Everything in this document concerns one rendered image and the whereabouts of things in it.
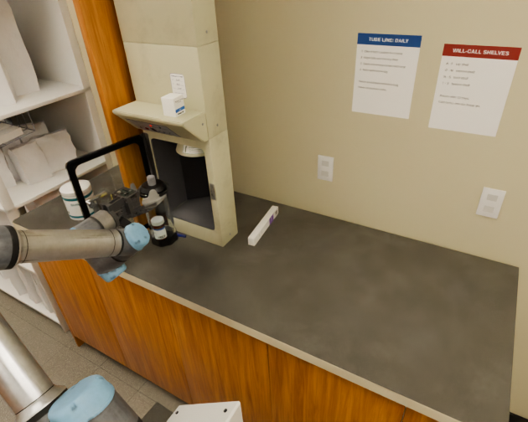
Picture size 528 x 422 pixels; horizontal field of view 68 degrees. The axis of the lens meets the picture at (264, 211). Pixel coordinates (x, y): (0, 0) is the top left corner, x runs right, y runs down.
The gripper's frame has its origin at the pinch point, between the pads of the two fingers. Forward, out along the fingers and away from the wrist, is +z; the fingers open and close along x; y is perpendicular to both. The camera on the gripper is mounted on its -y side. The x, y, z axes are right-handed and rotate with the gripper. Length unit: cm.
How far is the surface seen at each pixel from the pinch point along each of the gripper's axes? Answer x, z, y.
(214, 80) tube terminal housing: -14.1, 24.2, 34.0
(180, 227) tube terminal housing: 7.9, 15.8, -28.3
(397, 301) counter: -84, 19, -31
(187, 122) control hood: -14.2, 8.0, 25.6
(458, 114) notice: -86, 60, 20
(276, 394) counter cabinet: -53, -12, -66
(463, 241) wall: -98, 59, -30
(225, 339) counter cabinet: -32, -12, -47
